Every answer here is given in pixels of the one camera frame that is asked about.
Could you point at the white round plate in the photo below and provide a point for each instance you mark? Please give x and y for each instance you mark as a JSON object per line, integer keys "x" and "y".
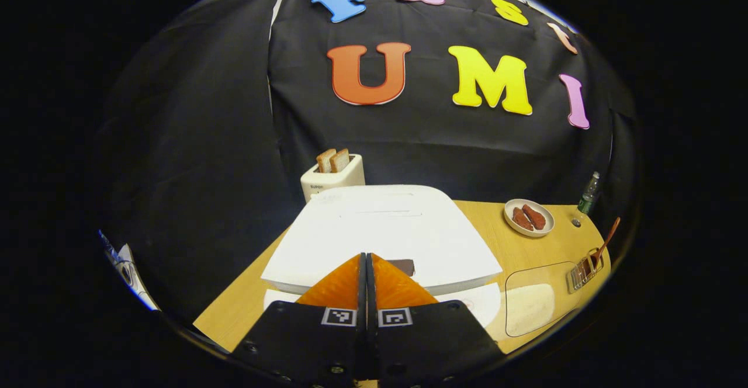
{"x": 529, "y": 231}

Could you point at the white toaster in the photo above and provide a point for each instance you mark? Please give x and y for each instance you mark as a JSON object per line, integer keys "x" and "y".
{"x": 333, "y": 183}

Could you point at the brown meat piece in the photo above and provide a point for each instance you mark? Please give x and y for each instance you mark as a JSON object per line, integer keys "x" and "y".
{"x": 522, "y": 218}
{"x": 534, "y": 217}

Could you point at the black backdrop cloth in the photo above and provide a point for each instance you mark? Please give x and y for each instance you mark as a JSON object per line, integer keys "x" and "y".
{"x": 204, "y": 142}

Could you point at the white rice cooker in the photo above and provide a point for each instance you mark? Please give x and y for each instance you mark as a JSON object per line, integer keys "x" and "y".
{"x": 380, "y": 224}

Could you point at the clear box of rice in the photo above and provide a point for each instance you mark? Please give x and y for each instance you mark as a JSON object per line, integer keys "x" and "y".
{"x": 529, "y": 309}

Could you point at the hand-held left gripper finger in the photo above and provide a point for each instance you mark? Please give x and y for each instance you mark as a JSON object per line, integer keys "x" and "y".
{"x": 362, "y": 329}
{"x": 371, "y": 329}

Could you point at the toast slice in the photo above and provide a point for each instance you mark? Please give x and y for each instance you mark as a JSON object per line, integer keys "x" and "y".
{"x": 325, "y": 161}
{"x": 340, "y": 160}

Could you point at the white side table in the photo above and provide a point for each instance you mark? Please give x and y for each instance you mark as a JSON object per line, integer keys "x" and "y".
{"x": 131, "y": 271}

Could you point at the green label plastic bottle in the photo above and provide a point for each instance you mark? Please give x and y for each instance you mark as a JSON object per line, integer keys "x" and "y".
{"x": 588, "y": 198}

